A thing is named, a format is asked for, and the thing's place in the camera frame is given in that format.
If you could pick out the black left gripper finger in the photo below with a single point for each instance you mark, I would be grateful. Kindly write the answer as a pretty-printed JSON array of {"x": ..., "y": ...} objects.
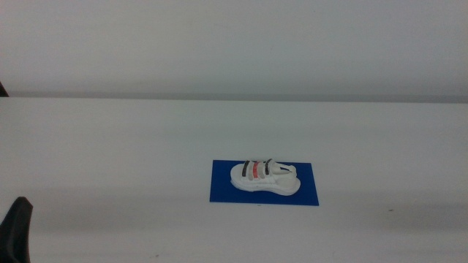
[{"x": 14, "y": 233}]

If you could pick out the small dark background object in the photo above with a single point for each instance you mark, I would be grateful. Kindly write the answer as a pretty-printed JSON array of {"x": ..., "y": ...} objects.
[{"x": 2, "y": 92}]

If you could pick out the blue rectangular mat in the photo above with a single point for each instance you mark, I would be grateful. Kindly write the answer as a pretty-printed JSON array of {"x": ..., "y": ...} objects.
[{"x": 223, "y": 190}]

